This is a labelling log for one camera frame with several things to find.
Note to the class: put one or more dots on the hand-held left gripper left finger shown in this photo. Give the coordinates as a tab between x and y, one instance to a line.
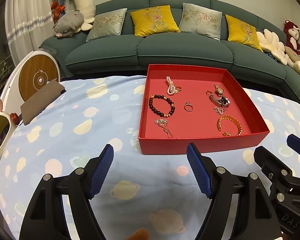
102	172

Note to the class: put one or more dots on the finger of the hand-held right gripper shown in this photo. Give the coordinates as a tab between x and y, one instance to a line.
277	170
298	143

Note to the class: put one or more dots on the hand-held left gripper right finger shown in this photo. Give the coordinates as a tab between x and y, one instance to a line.
198	172

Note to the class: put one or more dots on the red cardboard box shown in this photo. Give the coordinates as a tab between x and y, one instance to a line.
202	145

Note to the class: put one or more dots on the silver wristwatch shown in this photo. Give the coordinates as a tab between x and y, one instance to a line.
223	101

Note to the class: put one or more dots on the person's left hand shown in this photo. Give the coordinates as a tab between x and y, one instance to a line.
137	235

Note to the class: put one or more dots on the blue dotted tablecloth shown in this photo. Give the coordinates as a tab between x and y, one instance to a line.
90	110

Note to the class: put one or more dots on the small gold watch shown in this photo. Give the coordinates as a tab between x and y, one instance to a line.
219	90

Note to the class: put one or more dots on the brown flat pouch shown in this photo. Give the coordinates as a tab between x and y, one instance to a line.
40	100

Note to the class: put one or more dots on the small red knob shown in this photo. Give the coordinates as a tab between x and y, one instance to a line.
14	118

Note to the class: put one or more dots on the white flower cushion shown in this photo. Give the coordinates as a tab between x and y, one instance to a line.
270	41

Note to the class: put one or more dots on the red monkey plush toy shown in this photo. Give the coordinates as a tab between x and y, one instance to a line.
292	33

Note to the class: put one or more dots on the white machine with wooden disc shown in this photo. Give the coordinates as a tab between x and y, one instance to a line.
37	77

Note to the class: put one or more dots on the green sofa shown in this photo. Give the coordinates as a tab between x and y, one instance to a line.
185	50

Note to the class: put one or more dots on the yellow embroidered cushion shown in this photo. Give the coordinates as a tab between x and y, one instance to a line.
242	32
152	20

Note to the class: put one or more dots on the grey-green embroidered cushion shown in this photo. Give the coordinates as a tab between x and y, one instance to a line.
202	20
105	25

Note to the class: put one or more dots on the grey pig plush toy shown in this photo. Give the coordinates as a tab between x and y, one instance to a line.
70	22

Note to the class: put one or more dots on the red curtain ornament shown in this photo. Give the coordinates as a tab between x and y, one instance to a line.
58	8

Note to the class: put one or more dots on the white curtain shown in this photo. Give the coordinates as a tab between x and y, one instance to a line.
27	10

